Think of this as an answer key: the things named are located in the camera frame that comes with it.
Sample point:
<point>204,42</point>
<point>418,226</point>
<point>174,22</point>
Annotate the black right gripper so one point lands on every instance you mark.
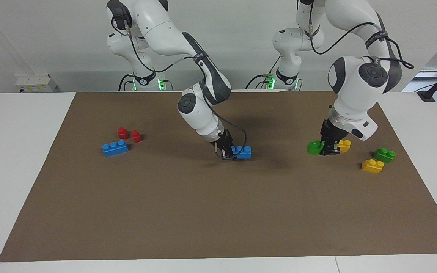
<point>223,141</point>

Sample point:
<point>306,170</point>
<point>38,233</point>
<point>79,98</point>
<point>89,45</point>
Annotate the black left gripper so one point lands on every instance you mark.
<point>332,133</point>

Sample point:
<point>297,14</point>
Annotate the green two-stud toy block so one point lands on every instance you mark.
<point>384,155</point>
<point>313,148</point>

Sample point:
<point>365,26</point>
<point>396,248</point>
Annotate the blue three-stud toy block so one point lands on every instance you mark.
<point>115,148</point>
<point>245,153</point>

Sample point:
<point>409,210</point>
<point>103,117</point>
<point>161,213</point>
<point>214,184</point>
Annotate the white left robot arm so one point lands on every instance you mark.
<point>355,87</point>

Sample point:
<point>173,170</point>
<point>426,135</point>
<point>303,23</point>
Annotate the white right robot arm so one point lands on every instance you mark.
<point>173,34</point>

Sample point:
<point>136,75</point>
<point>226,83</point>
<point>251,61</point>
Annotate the yellow two-stud toy block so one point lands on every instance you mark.
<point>346,145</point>
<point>372,166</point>

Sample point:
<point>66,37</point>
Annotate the brown table mat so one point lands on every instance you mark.
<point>203,208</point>

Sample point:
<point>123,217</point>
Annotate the small red toy block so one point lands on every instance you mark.
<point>123,133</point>
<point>137,137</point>

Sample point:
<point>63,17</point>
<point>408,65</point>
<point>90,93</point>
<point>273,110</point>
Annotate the white wall power box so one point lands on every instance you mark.
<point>36,83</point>

